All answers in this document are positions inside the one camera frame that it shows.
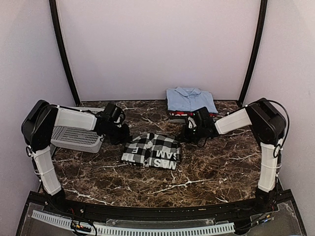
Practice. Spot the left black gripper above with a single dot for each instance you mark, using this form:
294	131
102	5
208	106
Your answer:
125	137

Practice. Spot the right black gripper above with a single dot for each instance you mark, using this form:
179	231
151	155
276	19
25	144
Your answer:
185	137

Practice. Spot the red black shirt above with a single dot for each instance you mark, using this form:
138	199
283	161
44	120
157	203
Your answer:
173	114

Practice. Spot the black white plaid shirt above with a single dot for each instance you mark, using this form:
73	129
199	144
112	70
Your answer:
152	150

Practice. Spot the light blue shirt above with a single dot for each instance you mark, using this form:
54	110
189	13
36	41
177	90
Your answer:
189	99

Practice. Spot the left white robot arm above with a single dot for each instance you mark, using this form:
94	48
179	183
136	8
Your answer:
37	130

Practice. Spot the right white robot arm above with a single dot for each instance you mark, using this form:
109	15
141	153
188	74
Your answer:
269	127

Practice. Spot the grey plastic basket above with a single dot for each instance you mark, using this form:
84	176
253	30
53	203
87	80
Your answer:
74	129

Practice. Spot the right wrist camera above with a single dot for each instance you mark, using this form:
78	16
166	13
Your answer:
191	123

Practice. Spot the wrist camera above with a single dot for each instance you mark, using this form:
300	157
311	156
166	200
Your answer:
191	123
120	120

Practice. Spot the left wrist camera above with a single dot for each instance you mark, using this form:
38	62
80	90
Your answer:
120	120

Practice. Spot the black front rail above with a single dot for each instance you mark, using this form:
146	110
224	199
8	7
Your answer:
100	213

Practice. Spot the white slotted cable duct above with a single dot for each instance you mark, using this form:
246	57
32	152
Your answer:
103	230

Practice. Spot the right black frame post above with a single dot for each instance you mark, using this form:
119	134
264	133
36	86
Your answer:
254	53

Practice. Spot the black frame post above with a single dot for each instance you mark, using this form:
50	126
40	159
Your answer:
62	51
254	53

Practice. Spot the left black frame post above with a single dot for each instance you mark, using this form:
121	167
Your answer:
62	51

